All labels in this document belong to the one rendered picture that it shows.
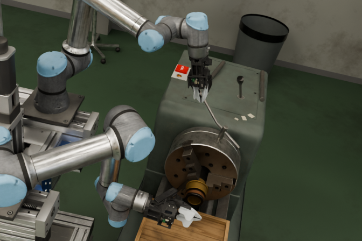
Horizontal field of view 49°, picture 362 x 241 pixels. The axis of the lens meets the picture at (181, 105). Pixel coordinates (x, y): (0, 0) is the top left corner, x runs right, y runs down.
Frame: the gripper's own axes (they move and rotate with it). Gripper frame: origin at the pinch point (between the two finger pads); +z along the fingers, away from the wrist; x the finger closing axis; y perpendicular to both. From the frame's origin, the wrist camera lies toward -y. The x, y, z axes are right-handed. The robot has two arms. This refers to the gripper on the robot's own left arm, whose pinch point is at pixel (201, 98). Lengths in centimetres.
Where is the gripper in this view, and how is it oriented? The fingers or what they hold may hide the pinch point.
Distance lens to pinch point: 158.6
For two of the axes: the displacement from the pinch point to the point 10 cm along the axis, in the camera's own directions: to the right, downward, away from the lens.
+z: 0.6, 8.5, 5.3
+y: -2.1, 5.3, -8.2
